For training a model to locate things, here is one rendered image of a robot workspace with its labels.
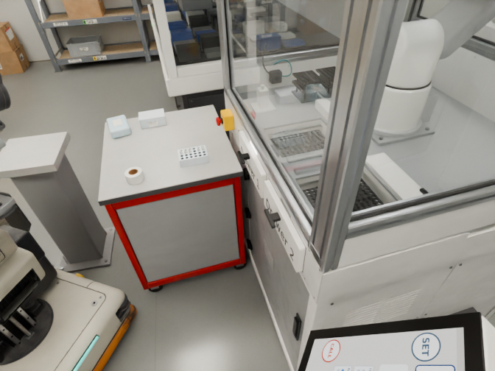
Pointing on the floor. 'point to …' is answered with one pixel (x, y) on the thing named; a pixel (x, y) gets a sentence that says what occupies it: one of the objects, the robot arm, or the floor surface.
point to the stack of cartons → (11, 51)
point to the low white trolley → (174, 198)
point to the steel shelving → (146, 46)
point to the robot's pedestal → (57, 199)
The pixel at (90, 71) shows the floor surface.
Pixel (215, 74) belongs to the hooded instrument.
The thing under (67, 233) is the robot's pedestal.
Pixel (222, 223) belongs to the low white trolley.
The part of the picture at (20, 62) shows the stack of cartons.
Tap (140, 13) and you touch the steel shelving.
